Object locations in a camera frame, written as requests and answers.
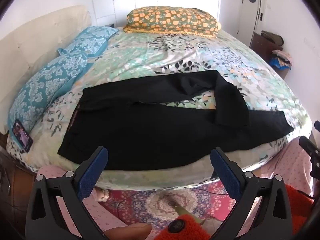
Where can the brown wooden cabinet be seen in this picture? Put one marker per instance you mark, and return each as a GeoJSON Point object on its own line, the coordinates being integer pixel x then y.
{"type": "Point", "coordinates": [260, 45]}

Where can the white door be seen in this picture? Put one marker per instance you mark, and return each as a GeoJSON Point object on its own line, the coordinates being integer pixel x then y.
{"type": "Point", "coordinates": [250, 20]}

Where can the black pants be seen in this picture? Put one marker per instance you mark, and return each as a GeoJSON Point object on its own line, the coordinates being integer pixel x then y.
{"type": "Point", "coordinates": [150, 130]}

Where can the cream padded headboard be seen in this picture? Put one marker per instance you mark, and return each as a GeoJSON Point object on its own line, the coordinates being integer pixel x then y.
{"type": "Point", "coordinates": [37, 40]}

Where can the brown wooden furniture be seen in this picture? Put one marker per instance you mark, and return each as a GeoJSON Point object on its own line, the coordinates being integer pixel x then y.
{"type": "Point", "coordinates": [16, 180]}

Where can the orange floral pillow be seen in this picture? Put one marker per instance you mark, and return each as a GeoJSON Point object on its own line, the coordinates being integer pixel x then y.
{"type": "Point", "coordinates": [172, 18]}

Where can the pile of colourful clothes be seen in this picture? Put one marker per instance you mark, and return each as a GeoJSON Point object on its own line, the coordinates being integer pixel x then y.
{"type": "Point", "coordinates": [282, 58]}

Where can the bed with floral sheet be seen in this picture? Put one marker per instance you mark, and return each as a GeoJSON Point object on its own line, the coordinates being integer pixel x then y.
{"type": "Point", "coordinates": [175, 52]}

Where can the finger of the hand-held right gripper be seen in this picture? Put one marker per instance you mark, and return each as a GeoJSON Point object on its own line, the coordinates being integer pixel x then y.
{"type": "Point", "coordinates": [306, 143]}

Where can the black smartphone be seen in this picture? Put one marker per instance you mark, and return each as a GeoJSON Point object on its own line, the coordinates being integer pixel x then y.
{"type": "Point", "coordinates": [23, 136]}

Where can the olive green cloth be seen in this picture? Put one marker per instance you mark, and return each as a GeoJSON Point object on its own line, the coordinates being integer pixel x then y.
{"type": "Point", "coordinates": [272, 38]}

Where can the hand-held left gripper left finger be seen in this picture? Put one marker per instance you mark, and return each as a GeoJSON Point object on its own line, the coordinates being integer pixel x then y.
{"type": "Point", "coordinates": [91, 177]}

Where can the patterned floor rug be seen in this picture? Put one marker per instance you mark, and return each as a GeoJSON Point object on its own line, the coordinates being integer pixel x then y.
{"type": "Point", "coordinates": [155, 205]}

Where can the teal floral pillow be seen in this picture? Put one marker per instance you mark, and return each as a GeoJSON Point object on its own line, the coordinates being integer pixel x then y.
{"type": "Point", "coordinates": [92, 37]}
{"type": "Point", "coordinates": [45, 80]}

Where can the orange fuzzy cloth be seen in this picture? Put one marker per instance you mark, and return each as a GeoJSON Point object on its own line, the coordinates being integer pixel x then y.
{"type": "Point", "coordinates": [298, 205]}
{"type": "Point", "coordinates": [192, 230]}

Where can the white wardrobe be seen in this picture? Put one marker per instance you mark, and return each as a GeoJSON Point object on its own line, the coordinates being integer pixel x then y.
{"type": "Point", "coordinates": [112, 0]}

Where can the person's pink dotted clothing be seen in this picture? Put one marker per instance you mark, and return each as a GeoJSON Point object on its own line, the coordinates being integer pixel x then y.
{"type": "Point", "coordinates": [287, 160]}

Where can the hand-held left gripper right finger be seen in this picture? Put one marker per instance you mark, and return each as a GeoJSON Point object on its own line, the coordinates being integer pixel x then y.
{"type": "Point", "coordinates": [226, 175]}

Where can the person's left hand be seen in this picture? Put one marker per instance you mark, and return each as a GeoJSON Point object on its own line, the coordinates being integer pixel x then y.
{"type": "Point", "coordinates": [130, 232]}

